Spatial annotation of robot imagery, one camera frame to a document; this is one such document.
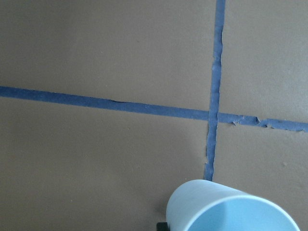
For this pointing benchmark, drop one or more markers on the light blue cup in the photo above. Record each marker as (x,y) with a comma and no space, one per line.
(202,205)

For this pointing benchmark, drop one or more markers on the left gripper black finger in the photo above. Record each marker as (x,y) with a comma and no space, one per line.
(162,226)

